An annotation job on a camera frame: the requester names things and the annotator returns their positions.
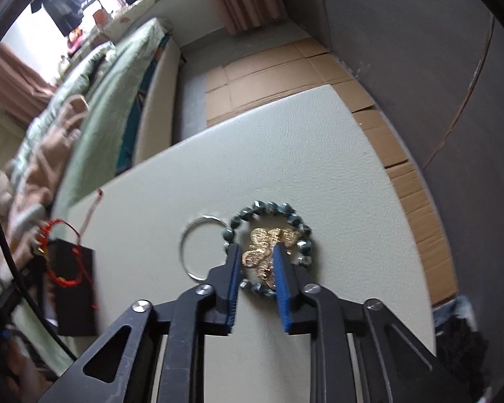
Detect gold brooch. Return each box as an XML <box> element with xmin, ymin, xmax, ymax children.
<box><xmin>241</xmin><ymin>227</ymin><xmax>300</xmax><ymax>291</ymax></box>

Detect bed with green sheet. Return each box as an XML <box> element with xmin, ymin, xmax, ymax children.
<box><xmin>0</xmin><ymin>17</ymin><xmax>183</xmax><ymax>370</ymax></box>

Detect black box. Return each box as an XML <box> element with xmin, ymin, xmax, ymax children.
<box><xmin>37</xmin><ymin>238</ymin><xmax>98</xmax><ymax>337</ymax></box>

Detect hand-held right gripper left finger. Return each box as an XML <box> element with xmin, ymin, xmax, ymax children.
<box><xmin>38</xmin><ymin>243</ymin><xmax>242</xmax><ymax>403</ymax></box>

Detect dark blue cloth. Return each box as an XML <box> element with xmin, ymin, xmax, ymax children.
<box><xmin>433</xmin><ymin>295</ymin><xmax>490</xmax><ymax>391</ymax></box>

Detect red cord bracelet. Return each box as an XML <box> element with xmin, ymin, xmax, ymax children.
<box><xmin>36</xmin><ymin>189</ymin><xmax>104</xmax><ymax>312</ymax></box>

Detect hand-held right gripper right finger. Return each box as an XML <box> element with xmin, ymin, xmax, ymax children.
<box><xmin>273</xmin><ymin>241</ymin><xmax>475</xmax><ymax>403</ymax></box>

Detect pink toy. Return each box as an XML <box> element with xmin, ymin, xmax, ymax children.
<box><xmin>66</xmin><ymin>27</ymin><xmax>87</xmax><ymax>53</ymax></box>

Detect cream padded headboard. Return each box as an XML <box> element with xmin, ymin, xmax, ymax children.
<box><xmin>0</xmin><ymin>105</ymin><xmax>30</xmax><ymax>202</ymax></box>

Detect printed window seat cushion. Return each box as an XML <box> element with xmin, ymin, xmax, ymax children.
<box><xmin>103</xmin><ymin>0</ymin><xmax>202</xmax><ymax>40</ymax></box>

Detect cardboard floor sheets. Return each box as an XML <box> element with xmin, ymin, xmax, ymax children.
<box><xmin>204</xmin><ymin>37</ymin><xmax>460</xmax><ymax>307</ymax></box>

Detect grey wardrobe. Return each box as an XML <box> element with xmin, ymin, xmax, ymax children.
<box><xmin>273</xmin><ymin>0</ymin><xmax>504</xmax><ymax>387</ymax></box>

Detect hanging dark clothes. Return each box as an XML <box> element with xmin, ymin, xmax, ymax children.
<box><xmin>30</xmin><ymin>0</ymin><xmax>87</xmax><ymax>36</ymax></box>

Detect dark green bead bracelet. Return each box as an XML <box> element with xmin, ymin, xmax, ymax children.
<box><xmin>223</xmin><ymin>200</ymin><xmax>314</xmax><ymax>300</ymax></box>

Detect thin silver bangle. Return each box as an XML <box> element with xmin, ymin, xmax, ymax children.
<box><xmin>179</xmin><ymin>214</ymin><xmax>233</xmax><ymax>282</ymax></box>

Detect green floral quilt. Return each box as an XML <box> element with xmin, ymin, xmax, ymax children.
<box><xmin>17</xmin><ymin>42</ymin><xmax>118</xmax><ymax>169</ymax></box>

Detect pink fleece blanket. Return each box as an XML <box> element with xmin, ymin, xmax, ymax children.
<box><xmin>0</xmin><ymin>94</ymin><xmax>91</xmax><ymax>261</ymax></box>

